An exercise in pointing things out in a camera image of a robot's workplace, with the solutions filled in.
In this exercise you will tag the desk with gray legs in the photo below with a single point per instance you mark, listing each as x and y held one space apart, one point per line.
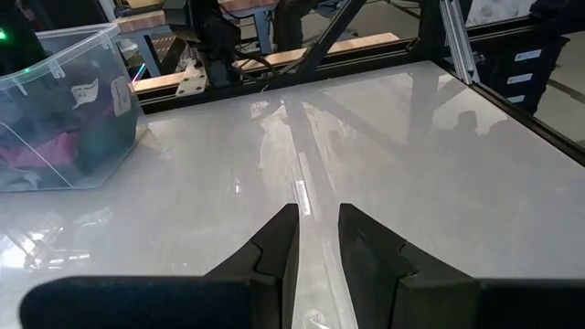
148 55

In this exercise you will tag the gray towel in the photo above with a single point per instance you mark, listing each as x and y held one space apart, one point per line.
16 179

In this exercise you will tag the silver aluminium extrusion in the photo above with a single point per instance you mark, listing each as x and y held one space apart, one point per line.
459 41

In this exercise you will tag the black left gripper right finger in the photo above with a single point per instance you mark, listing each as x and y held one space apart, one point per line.
375 274

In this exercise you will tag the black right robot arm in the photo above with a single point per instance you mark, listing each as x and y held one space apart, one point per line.
215 41

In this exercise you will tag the black computer case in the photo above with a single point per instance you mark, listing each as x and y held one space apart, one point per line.
18 32

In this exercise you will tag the white corner bracket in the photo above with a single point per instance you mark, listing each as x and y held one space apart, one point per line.
192 81

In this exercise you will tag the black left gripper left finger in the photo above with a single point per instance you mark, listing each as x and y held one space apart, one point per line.
274 256

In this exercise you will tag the black table frame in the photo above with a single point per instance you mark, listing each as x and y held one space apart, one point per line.
329 36

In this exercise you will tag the dark green towel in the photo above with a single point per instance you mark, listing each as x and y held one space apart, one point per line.
98 146

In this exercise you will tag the clear plastic bin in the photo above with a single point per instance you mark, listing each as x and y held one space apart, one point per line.
91 59

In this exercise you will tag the magenta towel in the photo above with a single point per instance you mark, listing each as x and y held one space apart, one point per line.
50 153

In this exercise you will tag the person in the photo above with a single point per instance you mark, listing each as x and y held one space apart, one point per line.
292 23

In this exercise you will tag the black drawer cabinet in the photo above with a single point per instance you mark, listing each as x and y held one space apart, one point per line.
525 68

